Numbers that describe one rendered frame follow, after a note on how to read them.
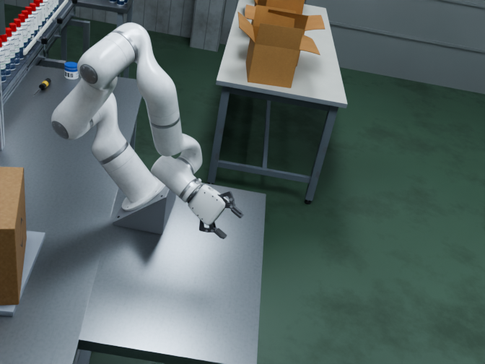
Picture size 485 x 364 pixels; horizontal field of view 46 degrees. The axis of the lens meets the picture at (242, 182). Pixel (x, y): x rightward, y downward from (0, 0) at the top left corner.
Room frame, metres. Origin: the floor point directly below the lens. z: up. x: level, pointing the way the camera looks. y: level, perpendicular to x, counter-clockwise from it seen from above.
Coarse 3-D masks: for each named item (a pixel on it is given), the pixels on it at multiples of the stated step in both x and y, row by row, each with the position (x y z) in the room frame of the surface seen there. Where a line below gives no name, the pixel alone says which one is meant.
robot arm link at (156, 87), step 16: (128, 32) 1.52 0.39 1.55; (144, 32) 1.54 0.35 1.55; (144, 48) 1.50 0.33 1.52; (144, 64) 1.45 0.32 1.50; (144, 80) 1.43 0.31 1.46; (160, 80) 1.43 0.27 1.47; (144, 96) 1.43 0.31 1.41; (160, 96) 1.42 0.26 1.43; (176, 96) 1.47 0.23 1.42; (160, 112) 1.43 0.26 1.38; (176, 112) 1.47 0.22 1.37
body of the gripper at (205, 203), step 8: (200, 192) 1.52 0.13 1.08; (208, 192) 1.52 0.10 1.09; (216, 192) 1.54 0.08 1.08; (192, 200) 1.51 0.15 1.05; (200, 200) 1.51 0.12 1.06; (208, 200) 1.51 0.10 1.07; (216, 200) 1.50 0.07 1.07; (224, 200) 1.54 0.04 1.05; (192, 208) 1.51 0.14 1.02; (200, 208) 1.50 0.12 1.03; (208, 208) 1.50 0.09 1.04; (216, 208) 1.49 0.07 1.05; (224, 208) 1.53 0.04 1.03; (200, 216) 1.49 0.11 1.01; (208, 216) 1.49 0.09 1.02; (216, 216) 1.49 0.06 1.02; (208, 224) 1.48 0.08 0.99
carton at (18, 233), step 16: (0, 176) 1.34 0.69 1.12; (16, 176) 1.36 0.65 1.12; (0, 192) 1.27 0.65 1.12; (16, 192) 1.28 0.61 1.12; (0, 208) 1.20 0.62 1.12; (16, 208) 1.21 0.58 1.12; (0, 224) 1.13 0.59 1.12; (16, 224) 1.16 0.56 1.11; (0, 240) 1.12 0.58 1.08; (16, 240) 1.14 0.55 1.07; (0, 256) 1.12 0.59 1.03; (16, 256) 1.13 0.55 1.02; (0, 272) 1.11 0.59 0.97; (16, 272) 1.13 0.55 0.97; (0, 288) 1.11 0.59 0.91; (16, 288) 1.13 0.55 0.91; (0, 304) 1.11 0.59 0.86; (16, 304) 1.13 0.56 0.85
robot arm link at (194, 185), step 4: (196, 180) 1.56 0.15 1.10; (200, 180) 1.56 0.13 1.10; (188, 184) 1.52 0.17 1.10; (192, 184) 1.53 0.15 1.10; (196, 184) 1.53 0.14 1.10; (200, 184) 1.55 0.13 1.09; (188, 188) 1.51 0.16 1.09; (192, 188) 1.52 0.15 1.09; (196, 188) 1.53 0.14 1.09; (184, 192) 1.51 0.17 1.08; (188, 192) 1.51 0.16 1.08; (192, 192) 1.52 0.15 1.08; (180, 196) 1.52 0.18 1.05; (184, 196) 1.51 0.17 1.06; (188, 196) 1.51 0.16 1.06; (184, 200) 1.51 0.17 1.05
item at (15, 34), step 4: (12, 24) 2.65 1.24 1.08; (12, 28) 2.64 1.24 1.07; (16, 28) 2.65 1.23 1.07; (12, 32) 2.63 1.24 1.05; (16, 32) 2.65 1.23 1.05; (16, 36) 2.64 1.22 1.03; (16, 40) 2.64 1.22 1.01; (16, 44) 2.64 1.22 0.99; (16, 48) 2.64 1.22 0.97; (16, 52) 2.64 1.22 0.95; (16, 56) 2.63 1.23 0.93; (16, 60) 2.63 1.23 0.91; (16, 64) 2.63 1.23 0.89
